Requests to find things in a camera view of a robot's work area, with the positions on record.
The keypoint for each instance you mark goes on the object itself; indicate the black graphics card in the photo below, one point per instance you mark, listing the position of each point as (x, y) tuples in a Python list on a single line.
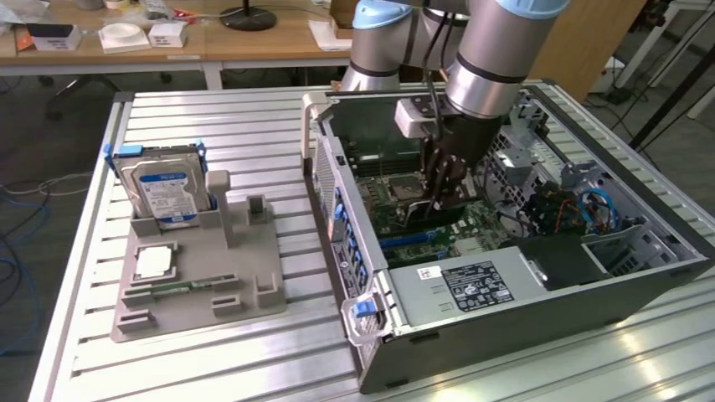
[(416, 215)]

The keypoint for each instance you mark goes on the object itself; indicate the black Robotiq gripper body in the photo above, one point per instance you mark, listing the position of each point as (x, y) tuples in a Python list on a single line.
[(469, 138)]

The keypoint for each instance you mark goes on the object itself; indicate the brown cardboard box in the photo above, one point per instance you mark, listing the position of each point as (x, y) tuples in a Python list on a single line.
[(341, 12)]

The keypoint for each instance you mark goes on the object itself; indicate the white table frame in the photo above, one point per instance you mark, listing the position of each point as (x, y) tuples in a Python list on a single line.
[(698, 84)]

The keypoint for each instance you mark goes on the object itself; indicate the black chair base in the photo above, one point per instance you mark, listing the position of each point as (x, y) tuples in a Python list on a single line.
[(72, 90)]

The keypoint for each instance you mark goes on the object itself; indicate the white labelled box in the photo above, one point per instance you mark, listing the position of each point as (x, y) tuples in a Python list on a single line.
[(167, 35)]

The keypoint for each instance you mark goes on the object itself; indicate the green motherboard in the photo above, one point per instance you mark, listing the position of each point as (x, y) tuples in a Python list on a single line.
[(475, 228)]

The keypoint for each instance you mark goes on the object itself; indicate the hard disk in blue caddy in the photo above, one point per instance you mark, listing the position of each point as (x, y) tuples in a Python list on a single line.
[(164, 192)]

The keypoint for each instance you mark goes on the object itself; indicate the grey parts rack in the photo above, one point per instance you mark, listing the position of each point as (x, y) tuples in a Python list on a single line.
[(207, 268)]

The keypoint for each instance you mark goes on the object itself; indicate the wooden cabinet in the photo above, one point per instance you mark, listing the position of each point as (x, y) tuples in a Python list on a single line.
[(592, 42)]

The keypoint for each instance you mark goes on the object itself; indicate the black round lamp base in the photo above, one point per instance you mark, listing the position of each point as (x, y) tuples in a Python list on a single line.
[(248, 19)]

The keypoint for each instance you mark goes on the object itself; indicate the CPU socket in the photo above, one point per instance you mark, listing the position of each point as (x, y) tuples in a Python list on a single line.
[(404, 189)]

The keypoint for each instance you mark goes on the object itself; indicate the metal disk bay cage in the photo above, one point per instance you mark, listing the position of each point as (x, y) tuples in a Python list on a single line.
[(524, 167)]

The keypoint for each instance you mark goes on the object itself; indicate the white paper booklet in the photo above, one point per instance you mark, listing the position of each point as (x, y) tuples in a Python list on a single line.
[(329, 37)]

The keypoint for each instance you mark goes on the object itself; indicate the white box with round hollow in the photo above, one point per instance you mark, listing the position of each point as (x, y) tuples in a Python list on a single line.
[(124, 38)]

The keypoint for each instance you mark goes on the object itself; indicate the white box with black lid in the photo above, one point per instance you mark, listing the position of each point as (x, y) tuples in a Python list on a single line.
[(56, 42)]

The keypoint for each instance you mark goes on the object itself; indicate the open grey PC case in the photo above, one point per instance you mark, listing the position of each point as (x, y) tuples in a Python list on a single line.
[(559, 326)]

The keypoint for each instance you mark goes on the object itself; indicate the wooden desk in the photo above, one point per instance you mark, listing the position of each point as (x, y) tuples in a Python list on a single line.
[(256, 46)]

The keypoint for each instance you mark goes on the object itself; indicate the blue expansion slot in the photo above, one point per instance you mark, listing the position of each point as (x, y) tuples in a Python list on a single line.
[(409, 238)]

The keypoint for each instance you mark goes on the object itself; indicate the blue case latch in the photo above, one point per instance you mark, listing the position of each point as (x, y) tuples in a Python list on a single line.
[(364, 307)]

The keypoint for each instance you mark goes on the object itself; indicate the grey power supply unit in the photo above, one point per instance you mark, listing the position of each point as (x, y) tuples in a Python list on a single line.
[(424, 301)]

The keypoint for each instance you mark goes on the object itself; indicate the green RAM stick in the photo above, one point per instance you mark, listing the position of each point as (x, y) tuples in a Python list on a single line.
[(187, 287)]

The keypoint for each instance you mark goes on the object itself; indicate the silver CPU chip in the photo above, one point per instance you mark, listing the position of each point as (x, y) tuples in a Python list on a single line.
[(153, 263)]

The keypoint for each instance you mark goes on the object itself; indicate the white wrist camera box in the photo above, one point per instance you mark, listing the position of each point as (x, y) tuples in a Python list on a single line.
[(413, 119)]

